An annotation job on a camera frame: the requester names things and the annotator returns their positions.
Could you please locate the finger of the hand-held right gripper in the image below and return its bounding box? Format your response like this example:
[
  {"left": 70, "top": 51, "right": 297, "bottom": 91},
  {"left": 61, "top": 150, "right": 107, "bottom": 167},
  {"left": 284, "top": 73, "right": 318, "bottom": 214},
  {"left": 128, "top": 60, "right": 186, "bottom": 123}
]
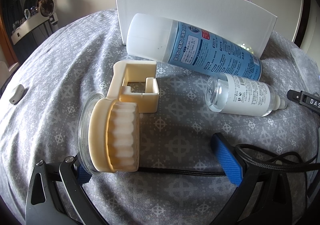
[{"left": 287, "top": 89, "right": 304, "bottom": 103}]

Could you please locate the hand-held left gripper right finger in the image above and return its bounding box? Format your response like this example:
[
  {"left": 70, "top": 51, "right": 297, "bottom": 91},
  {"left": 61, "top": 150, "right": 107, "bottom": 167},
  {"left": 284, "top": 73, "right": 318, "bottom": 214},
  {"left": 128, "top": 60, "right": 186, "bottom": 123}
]
[{"left": 211, "top": 133, "right": 310, "bottom": 225}]

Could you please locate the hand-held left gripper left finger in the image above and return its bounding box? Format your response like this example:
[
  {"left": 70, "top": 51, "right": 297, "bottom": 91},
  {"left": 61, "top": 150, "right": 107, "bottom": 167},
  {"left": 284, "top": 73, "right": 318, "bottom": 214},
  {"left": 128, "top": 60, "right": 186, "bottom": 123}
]
[{"left": 26, "top": 156, "right": 110, "bottom": 225}]

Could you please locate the clear round jar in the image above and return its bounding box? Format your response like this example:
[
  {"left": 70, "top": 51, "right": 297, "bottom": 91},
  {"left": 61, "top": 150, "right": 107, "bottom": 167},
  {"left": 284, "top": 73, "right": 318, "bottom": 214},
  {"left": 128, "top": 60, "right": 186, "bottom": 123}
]
[{"left": 77, "top": 92, "right": 140, "bottom": 175}]

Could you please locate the small clear spray bottle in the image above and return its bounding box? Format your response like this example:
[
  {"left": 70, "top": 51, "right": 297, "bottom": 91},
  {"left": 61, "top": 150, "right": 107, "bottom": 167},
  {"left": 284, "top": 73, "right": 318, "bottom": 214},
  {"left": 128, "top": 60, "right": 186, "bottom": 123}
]
[{"left": 205, "top": 73, "right": 287, "bottom": 117}]

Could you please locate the blue spray can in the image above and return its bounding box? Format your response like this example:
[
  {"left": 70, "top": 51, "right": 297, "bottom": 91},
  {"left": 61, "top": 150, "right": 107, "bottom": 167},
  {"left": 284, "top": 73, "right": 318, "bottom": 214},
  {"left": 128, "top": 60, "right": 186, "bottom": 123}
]
[{"left": 126, "top": 13, "right": 262, "bottom": 81}]

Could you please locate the cream plastic dispenser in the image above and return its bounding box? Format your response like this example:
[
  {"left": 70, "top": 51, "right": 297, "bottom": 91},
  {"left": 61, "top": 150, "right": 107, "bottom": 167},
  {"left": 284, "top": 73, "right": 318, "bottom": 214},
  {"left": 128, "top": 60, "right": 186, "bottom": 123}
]
[{"left": 88, "top": 60, "right": 160, "bottom": 173}]

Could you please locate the stack of white cotton pads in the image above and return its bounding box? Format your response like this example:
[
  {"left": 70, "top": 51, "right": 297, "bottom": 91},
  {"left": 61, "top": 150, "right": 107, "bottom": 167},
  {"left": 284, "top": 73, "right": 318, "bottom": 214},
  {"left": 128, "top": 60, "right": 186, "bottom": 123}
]
[{"left": 107, "top": 104, "right": 139, "bottom": 168}]

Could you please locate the grey printed blanket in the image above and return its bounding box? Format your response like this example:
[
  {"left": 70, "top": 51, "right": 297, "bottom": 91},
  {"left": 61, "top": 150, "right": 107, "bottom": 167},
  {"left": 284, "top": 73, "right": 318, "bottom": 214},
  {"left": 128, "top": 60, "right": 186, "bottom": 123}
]
[{"left": 0, "top": 8, "right": 320, "bottom": 225}]

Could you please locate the small grey plastic object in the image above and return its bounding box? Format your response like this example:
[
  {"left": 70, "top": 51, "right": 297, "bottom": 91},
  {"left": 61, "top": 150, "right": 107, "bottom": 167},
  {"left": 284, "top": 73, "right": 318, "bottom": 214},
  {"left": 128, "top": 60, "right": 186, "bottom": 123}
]
[{"left": 9, "top": 84, "right": 25, "bottom": 104}]

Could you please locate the white cardboard box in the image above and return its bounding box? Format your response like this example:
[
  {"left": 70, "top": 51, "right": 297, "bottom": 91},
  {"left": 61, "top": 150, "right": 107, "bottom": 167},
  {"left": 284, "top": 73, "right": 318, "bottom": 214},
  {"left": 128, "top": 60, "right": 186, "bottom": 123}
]
[{"left": 114, "top": 0, "right": 278, "bottom": 60}]

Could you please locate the round mirror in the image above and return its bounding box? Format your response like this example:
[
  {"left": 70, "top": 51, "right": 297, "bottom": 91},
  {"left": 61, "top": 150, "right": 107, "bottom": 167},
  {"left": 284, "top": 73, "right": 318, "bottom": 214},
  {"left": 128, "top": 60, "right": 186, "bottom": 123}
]
[{"left": 40, "top": 0, "right": 54, "bottom": 15}]

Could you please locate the black braided cable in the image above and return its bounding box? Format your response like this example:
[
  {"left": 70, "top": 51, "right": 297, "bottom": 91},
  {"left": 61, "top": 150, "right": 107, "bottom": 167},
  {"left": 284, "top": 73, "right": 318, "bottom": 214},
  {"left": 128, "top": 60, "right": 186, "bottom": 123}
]
[{"left": 137, "top": 144, "right": 320, "bottom": 178}]

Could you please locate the black door frame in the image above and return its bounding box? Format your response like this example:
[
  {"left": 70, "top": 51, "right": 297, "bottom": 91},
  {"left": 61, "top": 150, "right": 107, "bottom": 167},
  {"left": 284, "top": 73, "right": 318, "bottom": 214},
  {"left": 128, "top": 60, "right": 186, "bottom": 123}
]
[{"left": 294, "top": 0, "right": 312, "bottom": 45}]

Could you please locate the brown wooden frame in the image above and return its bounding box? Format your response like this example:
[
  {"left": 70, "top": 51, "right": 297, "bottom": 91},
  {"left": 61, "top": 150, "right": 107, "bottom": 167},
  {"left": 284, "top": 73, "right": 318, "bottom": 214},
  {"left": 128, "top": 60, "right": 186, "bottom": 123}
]
[{"left": 0, "top": 2, "right": 20, "bottom": 65}]

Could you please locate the white wall shelf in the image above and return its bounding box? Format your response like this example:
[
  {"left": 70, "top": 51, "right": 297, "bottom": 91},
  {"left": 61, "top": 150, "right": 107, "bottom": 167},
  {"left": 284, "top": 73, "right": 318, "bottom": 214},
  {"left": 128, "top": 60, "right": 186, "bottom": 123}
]
[{"left": 10, "top": 12, "right": 58, "bottom": 45}]

